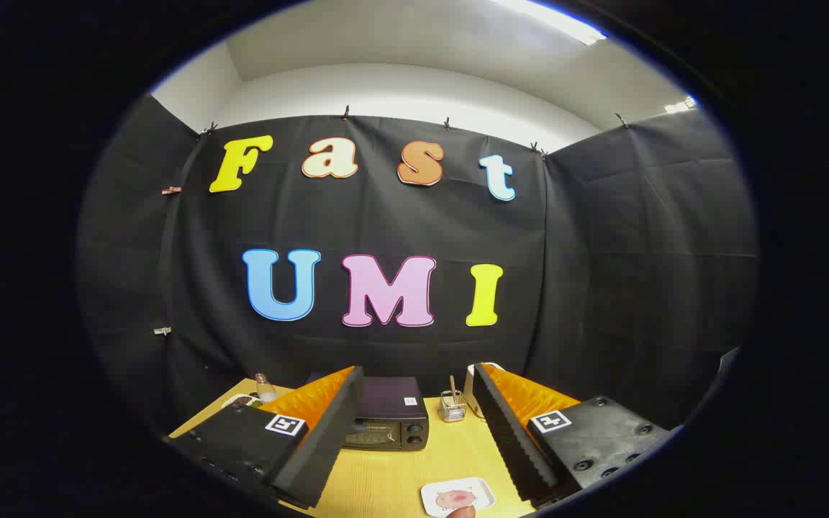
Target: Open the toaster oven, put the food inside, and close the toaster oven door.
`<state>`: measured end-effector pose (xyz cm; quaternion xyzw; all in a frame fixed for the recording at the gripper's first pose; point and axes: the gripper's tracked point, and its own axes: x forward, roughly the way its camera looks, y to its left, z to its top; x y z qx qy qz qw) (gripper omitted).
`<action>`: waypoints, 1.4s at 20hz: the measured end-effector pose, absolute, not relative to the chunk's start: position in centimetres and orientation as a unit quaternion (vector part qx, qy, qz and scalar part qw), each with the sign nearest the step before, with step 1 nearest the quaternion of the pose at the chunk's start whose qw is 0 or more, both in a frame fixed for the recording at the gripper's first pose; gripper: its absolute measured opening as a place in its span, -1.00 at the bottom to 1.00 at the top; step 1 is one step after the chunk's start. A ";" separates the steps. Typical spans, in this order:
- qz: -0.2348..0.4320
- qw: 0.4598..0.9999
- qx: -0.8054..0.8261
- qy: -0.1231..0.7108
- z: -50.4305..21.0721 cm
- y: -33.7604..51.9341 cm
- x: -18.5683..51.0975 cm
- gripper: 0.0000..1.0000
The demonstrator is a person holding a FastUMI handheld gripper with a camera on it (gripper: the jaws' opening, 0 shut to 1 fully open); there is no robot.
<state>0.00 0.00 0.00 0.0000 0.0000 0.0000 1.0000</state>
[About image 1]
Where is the wire mesh basket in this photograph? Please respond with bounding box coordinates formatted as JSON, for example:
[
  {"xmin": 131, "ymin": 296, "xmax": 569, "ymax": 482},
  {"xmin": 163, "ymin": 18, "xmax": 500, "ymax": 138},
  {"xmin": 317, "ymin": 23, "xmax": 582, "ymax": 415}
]
[{"xmin": 439, "ymin": 392, "xmax": 468, "ymax": 422}]

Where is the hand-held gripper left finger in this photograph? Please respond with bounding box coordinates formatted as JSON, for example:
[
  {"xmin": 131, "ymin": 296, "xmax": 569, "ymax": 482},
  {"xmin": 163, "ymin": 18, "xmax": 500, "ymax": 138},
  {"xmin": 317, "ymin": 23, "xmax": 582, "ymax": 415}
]
[{"xmin": 168, "ymin": 365, "xmax": 365, "ymax": 510}]

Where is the white square plate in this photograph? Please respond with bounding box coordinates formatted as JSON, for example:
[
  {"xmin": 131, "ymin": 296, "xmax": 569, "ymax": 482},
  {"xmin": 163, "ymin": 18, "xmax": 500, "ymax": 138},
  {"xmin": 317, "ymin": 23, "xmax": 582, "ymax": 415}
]
[{"xmin": 420, "ymin": 477, "xmax": 496, "ymax": 518}]

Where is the pink sweet potato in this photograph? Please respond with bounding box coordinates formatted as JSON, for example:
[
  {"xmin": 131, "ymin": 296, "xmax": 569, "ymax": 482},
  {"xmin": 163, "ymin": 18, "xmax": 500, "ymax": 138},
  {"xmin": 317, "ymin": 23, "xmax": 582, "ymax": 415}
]
[{"xmin": 435, "ymin": 489, "xmax": 476, "ymax": 510}]

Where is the long ceiling light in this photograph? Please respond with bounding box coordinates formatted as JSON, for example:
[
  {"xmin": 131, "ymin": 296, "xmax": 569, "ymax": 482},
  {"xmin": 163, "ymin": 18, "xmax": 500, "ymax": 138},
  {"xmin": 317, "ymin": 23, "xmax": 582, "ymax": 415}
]
[{"xmin": 490, "ymin": 0, "xmax": 608, "ymax": 46}]

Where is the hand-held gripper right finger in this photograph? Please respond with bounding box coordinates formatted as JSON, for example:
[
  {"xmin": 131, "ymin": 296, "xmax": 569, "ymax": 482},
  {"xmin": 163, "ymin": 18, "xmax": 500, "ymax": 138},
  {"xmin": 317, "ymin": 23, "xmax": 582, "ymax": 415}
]
[{"xmin": 472, "ymin": 363, "xmax": 674, "ymax": 504}]

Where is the white bread toaster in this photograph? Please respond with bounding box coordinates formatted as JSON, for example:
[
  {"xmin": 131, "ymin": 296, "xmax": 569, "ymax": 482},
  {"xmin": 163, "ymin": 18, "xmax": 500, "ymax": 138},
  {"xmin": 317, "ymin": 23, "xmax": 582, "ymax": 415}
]
[{"xmin": 463, "ymin": 362, "xmax": 505, "ymax": 419}]

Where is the black toaster oven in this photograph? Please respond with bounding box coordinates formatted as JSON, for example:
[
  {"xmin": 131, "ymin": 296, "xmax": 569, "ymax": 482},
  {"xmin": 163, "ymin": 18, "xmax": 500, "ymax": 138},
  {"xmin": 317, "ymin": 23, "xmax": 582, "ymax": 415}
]
[{"xmin": 341, "ymin": 376, "xmax": 430, "ymax": 452}]

